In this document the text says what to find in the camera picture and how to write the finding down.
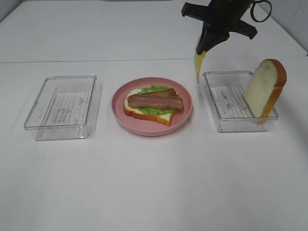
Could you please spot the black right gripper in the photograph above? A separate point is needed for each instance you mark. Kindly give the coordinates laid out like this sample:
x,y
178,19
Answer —
x,y
219,18

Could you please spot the bread slice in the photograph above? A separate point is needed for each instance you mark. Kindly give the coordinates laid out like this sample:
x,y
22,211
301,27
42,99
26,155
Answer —
x,y
265,87
135,113

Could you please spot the right clear plastic tray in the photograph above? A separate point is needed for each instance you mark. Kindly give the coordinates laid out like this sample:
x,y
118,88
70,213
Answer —
x,y
224,91

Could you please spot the clear plastic tray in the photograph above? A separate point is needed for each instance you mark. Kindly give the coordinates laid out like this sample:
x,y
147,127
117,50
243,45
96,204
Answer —
x,y
224,91
65,108

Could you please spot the green lettuce leaf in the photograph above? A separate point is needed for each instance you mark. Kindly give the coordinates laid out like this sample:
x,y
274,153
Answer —
x,y
154,111

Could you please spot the pink round plate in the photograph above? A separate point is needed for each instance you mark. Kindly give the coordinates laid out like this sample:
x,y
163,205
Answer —
x,y
144,127

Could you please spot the bacon strip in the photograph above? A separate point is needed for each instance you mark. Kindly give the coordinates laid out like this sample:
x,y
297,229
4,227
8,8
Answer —
x,y
169,94
158,102

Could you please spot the yellow cheese slice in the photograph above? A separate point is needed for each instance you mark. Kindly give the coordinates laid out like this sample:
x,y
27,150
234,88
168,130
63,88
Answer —
x,y
198,59

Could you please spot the left clear plastic tray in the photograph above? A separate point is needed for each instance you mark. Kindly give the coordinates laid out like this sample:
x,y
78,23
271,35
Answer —
x,y
65,108

